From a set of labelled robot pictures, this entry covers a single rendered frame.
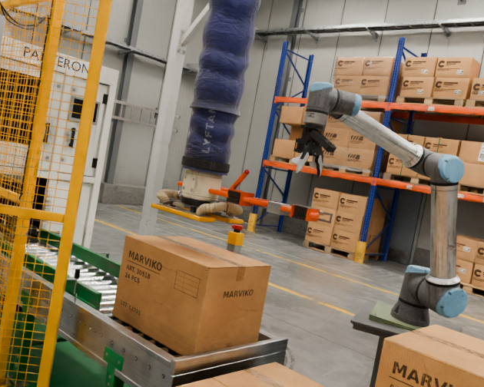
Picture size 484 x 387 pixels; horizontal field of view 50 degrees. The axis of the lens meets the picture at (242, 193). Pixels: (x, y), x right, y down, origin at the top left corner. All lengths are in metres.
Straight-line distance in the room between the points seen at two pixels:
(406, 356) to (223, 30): 1.53
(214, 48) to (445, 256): 1.38
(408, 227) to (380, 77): 3.04
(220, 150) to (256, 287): 0.64
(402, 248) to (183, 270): 9.03
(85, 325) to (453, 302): 1.67
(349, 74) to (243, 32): 8.26
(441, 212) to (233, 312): 1.01
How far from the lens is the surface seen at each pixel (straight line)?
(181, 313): 2.26
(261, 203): 2.15
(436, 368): 1.62
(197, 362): 2.15
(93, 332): 2.52
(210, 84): 2.35
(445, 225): 2.45
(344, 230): 10.22
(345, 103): 2.10
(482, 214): 10.59
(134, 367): 2.28
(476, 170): 9.31
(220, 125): 2.35
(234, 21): 2.41
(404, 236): 11.03
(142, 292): 2.47
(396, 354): 1.66
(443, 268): 2.51
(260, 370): 2.30
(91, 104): 2.49
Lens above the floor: 1.37
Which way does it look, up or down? 3 degrees down
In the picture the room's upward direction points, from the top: 10 degrees clockwise
